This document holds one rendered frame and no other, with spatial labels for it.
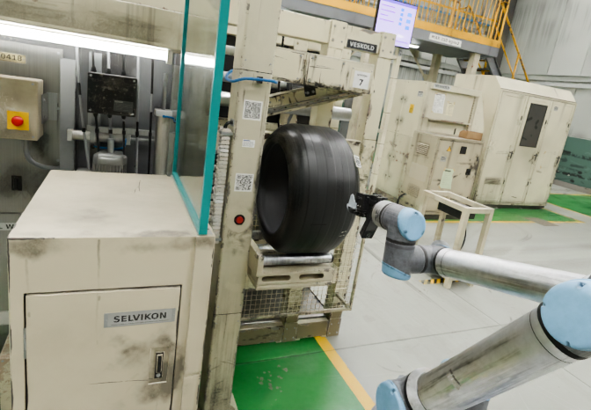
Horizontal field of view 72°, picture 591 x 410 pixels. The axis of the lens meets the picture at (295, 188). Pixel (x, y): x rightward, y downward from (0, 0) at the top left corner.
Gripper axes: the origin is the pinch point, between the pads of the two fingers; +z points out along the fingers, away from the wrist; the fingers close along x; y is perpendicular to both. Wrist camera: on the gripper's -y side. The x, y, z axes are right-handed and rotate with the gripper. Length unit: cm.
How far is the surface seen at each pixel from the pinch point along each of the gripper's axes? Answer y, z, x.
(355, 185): 7.1, 9.4, -7.3
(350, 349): -113, 83, -65
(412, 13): 194, 330, -265
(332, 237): -15.3, 12.6, -1.4
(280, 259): -28.0, 24.2, 15.7
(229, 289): -44, 34, 35
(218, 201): -5, 30, 43
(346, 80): 53, 49, -20
